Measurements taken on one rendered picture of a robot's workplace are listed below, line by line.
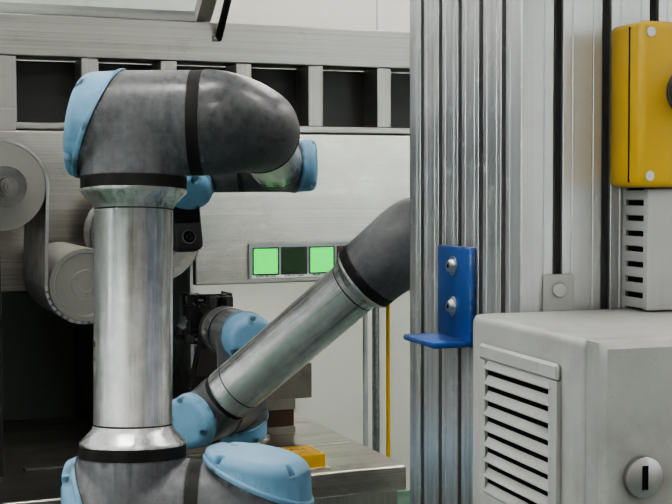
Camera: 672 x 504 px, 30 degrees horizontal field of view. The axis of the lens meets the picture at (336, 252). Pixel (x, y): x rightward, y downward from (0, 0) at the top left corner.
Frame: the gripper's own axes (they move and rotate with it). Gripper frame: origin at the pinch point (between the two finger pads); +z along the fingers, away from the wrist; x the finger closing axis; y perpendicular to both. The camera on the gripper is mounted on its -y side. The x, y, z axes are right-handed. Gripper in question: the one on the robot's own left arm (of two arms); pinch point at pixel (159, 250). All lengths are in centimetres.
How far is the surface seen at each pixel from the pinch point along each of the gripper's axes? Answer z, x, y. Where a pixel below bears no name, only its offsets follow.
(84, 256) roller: 4.2, 11.3, 2.3
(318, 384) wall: 251, -133, 121
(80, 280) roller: 6.3, 12.0, -0.9
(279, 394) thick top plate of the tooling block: 16.5, -20.9, -18.8
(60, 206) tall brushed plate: 24.0, 9.5, 29.1
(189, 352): 15.9, -6.6, -9.8
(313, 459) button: 3.0, -18.2, -38.4
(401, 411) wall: 260, -170, 110
